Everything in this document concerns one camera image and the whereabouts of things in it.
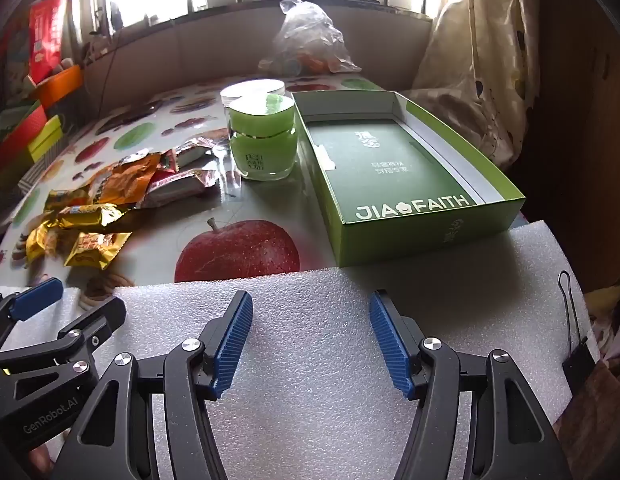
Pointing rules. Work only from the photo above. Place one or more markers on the black binder clip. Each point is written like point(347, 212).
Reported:
point(582, 365)

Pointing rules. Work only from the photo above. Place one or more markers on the wooden cabinet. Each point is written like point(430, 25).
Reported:
point(580, 135)

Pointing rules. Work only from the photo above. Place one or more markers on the cream patterned curtain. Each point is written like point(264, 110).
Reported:
point(470, 60)

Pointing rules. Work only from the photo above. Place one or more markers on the dark smartphone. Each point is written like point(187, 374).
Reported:
point(135, 111)

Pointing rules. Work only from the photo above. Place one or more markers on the clear jar with white lid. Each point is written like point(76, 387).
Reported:
point(250, 89)

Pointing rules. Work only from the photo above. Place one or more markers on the person's left hand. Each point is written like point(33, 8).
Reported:
point(39, 465)

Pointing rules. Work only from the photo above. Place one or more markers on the striped box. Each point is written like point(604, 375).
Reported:
point(35, 172)

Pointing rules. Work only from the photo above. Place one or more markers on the orange box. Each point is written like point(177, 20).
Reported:
point(60, 87)

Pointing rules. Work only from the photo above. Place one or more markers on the red paper bag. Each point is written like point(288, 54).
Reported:
point(47, 35)

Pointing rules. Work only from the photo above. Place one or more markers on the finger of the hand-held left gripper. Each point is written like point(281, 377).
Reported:
point(37, 297)
point(100, 317)

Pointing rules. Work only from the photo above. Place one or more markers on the red box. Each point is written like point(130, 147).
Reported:
point(20, 135)

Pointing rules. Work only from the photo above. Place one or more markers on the green cardboard box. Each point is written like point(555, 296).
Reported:
point(390, 160)

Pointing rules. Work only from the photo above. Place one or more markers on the clear plastic bag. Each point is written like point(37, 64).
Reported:
point(310, 35)

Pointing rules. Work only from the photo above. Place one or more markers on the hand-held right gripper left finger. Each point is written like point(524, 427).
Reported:
point(235, 345)

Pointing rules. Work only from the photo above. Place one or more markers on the colourful cartoon bag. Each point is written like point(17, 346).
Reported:
point(10, 65)

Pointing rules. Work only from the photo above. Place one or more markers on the fruit printed tablecloth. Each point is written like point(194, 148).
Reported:
point(230, 255)

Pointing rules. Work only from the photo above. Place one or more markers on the green glass jar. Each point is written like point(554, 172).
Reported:
point(262, 150)

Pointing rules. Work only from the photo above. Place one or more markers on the gold candy packet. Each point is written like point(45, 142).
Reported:
point(92, 250)
point(40, 240)
point(65, 197)

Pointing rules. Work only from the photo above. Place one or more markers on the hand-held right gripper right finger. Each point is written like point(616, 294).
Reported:
point(387, 345)

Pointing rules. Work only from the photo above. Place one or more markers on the white foam sheet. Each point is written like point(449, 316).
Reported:
point(315, 320)

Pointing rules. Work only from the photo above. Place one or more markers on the lime green box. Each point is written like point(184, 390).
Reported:
point(47, 132)

